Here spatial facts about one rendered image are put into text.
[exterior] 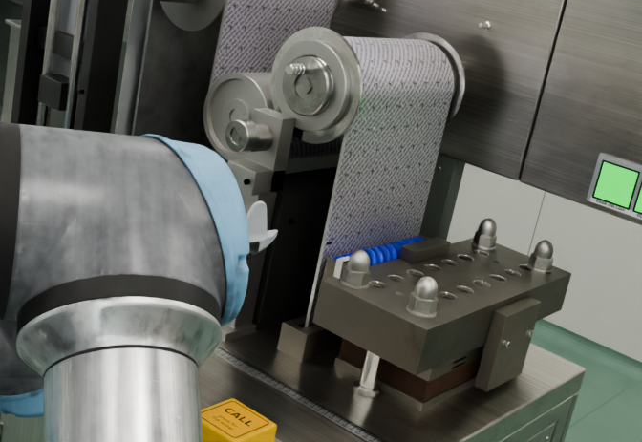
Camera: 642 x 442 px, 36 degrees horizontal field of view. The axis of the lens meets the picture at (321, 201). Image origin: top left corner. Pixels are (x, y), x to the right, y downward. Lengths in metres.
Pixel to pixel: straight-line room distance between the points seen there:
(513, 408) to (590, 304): 2.73
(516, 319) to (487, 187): 2.87
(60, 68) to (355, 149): 0.46
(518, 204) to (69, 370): 3.63
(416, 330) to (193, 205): 0.62
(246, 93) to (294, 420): 0.44
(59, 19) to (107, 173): 0.88
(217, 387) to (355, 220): 0.29
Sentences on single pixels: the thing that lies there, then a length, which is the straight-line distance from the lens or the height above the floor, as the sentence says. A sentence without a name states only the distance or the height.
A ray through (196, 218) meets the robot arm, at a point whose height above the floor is 1.28.
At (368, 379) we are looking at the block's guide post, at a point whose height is 0.92.
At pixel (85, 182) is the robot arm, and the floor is 1.29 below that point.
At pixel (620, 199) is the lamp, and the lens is 1.40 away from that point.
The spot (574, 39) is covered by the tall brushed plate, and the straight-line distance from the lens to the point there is 1.43.
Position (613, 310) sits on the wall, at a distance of 4.01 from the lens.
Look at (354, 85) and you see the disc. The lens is 1.21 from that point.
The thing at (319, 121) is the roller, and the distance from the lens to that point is 1.24.
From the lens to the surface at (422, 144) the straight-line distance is 1.39.
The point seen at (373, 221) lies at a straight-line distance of 1.34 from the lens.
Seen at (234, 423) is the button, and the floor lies 0.92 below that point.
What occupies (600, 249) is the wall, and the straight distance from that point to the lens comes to 3.98.
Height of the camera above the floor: 1.46
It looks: 16 degrees down
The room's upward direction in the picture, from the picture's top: 12 degrees clockwise
